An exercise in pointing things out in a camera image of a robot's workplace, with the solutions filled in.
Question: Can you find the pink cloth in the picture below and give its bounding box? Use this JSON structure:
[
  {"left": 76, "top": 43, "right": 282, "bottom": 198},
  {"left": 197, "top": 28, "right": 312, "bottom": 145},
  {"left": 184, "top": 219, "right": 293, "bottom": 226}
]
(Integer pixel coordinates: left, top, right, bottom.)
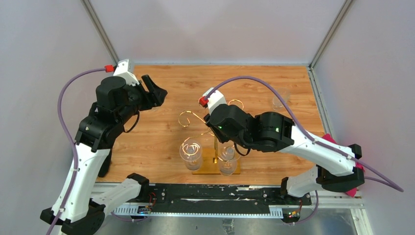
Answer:
[{"left": 322, "top": 134, "right": 365, "bottom": 197}]

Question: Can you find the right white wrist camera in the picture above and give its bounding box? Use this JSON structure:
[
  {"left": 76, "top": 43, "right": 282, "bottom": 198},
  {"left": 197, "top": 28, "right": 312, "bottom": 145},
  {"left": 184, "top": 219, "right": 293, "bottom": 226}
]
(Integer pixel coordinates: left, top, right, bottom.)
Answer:
[{"left": 207, "top": 90, "right": 227, "bottom": 115}]

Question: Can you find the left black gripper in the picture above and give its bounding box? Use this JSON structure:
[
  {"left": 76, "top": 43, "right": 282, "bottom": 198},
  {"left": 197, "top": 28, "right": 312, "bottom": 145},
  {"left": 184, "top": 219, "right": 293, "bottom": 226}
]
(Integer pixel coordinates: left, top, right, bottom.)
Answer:
[{"left": 117, "top": 74, "right": 167, "bottom": 124}]

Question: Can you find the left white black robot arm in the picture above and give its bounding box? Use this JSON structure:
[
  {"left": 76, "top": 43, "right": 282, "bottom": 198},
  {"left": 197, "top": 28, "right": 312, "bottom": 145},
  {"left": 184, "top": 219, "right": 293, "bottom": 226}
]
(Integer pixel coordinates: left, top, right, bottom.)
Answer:
[{"left": 40, "top": 75, "right": 168, "bottom": 235}]

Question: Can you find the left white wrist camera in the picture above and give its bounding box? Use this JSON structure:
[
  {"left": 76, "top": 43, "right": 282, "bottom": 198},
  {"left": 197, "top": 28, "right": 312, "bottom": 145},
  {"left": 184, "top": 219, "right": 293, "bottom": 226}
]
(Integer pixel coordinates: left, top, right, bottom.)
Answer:
[{"left": 113, "top": 59, "right": 140, "bottom": 86}]

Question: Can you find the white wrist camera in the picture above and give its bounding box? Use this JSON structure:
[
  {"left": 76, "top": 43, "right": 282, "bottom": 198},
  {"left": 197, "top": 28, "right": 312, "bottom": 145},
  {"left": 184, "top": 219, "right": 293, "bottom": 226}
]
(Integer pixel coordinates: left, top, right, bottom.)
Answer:
[
  {"left": 207, "top": 90, "right": 227, "bottom": 115},
  {"left": 113, "top": 59, "right": 140, "bottom": 86}
]

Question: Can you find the wine glass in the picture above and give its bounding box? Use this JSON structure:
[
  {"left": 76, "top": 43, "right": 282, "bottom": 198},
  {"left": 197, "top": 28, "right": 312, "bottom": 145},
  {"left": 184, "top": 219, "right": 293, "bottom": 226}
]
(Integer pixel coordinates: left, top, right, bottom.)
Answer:
[
  {"left": 150, "top": 106, "right": 160, "bottom": 112},
  {"left": 272, "top": 87, "right": 291, "bottom": 112},
  {"left": 179, "top": 138, "right": 203, "bottom": 171},
  {"left": 218, "top": 142, "right": 240, "bottom": 176}
]

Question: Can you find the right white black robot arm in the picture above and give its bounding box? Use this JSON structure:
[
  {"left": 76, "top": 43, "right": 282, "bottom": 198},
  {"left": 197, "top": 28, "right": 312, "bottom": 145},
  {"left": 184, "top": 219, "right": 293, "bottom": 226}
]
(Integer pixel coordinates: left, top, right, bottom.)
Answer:
[{"left": 204, "top": 104, "right": 365, "bottom": 205}]

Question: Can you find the wooden rack base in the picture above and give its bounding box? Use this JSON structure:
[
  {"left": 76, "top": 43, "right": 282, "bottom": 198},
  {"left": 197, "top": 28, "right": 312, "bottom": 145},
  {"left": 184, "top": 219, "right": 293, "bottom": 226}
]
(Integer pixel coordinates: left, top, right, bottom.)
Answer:
[{"left": 192, "top": 148, "right": 241, "bottom": 175}]

